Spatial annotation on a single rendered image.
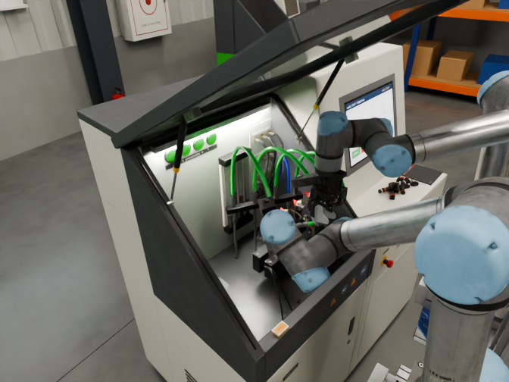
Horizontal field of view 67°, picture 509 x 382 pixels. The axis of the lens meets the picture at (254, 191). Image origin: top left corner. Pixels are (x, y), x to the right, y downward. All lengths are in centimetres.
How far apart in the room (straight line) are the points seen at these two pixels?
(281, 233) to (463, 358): 39
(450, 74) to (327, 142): 555
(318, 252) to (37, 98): 452
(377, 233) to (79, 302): 234
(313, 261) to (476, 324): 34
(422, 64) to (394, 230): 582
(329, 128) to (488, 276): 57
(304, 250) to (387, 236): 18
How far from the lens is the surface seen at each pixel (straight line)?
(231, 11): 505
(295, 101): 158
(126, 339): 257
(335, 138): 100
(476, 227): 55
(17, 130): 508
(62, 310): 288
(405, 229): 78
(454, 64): 646
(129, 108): 143
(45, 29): 510
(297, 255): 84
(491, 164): 129
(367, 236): 84
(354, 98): 171
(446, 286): 59
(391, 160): 91
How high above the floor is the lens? 197
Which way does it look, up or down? 33 degrees down
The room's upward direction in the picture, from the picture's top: 1 degrees counter-clockwise
